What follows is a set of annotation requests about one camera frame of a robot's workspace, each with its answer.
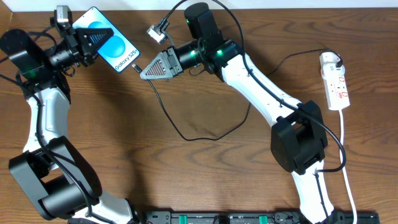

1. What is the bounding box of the blue Galaxy smartphone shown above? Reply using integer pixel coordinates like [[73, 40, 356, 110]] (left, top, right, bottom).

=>
[[73, 7, 141, 73]]

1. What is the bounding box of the black USB charging cable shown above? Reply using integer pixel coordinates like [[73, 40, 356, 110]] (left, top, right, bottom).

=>
[[131, 48, 344, 142]]

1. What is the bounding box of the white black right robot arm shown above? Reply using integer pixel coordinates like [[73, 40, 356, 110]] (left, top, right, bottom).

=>
[[140, 2, 334, 223]]

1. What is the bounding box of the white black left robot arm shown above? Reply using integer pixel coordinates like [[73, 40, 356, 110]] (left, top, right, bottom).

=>
[[1, 22, 139, 223]]

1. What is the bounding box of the white power strip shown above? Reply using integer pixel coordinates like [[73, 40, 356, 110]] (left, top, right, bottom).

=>
[[320, 52, 350, 111]]

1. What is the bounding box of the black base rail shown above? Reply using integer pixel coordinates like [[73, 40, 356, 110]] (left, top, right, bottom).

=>
[[142, 211, 381, 224]]

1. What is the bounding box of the white power strip cord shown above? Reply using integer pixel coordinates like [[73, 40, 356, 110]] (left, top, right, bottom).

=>
[[338, 108, 358, 224]]

